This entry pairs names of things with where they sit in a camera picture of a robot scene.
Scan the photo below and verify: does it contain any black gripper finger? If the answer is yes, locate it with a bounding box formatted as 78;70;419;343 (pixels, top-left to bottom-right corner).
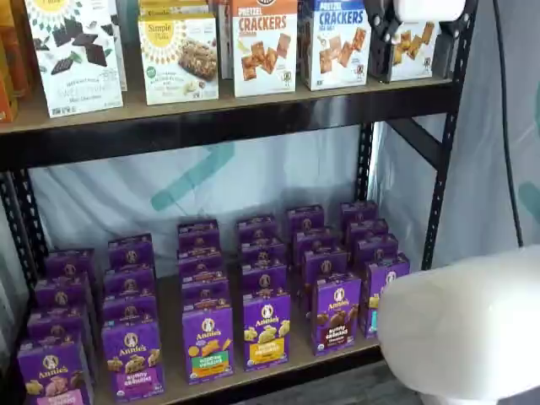
362;0;401;82
431;18;467;79

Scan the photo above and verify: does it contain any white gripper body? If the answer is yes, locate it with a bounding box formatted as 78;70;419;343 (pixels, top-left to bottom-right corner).
393;0;467;23

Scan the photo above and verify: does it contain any purple box with brown patch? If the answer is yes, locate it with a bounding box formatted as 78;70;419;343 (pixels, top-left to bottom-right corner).
310;277;363;357

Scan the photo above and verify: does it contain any white pretzel crackers box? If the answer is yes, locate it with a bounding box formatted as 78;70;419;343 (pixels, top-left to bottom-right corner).
389;18;443;84

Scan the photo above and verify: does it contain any blue pretzel crackers box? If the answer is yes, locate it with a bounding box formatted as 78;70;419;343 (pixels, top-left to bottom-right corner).
309;0;370;92
296;0;315;80

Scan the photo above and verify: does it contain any orange pretzel crackers box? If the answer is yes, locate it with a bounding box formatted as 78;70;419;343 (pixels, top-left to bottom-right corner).
229;0;299;99

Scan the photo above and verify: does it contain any brown shelf board with crackers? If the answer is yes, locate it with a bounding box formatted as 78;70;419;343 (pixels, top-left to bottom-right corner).
0;74;456;137

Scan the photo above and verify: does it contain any purple Annie's snack box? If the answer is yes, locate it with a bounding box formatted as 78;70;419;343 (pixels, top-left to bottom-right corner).
339;200;380;224
235;213;278;242
33;275;92;314
354;233;401;266
300;247;350;296
345;217;390;240
177;250;228;283
286;204;327;234
292;226;339;255
101;294;159;328
43;247;96;282
240;263;289;297
181;279;232;312
26;306;90;343
176;218;221;255
103;265;157;300
106;233;154;272
237;237;287;267

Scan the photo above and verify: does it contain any cream Simple Mills bar box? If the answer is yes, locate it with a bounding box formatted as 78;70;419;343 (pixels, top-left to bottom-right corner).
138;0;217;20
138;11;221;107

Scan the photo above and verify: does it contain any purple box with teal label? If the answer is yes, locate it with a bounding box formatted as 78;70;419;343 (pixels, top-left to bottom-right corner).
364;251;412;340

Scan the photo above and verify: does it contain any white mint chocolate thins box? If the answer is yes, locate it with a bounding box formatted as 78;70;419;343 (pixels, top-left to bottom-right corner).
24;0;126;120
110;0;129;93

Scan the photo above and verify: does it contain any purple box with yellow label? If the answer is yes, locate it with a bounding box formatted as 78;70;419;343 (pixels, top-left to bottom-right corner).
242;293;293;373

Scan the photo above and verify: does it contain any brown shelf board with purple boxes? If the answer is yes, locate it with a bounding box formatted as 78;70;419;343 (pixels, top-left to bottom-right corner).
89;248;384;405

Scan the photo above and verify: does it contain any purple box with green label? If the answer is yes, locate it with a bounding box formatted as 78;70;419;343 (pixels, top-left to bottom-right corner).
181;306;235;386

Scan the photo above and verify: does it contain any orange snack box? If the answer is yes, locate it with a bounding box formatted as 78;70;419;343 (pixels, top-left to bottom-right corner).
0;0;36;100
0;24;21;124

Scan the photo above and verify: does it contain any purple box with magenta label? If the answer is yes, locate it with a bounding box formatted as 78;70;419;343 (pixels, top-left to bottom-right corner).
100;321;166;402

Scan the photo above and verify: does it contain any purple box with pink label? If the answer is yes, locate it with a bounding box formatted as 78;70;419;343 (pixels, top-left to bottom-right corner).
16;336;95;405

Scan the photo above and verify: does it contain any white backdrop cloth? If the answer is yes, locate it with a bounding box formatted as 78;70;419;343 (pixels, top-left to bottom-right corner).
0;0;540;383

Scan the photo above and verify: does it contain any black cable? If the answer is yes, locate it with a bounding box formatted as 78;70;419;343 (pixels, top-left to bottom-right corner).
492;0;527;251

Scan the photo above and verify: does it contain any black metal shelf frame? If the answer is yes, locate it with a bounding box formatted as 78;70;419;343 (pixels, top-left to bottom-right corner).
0;0;480;405

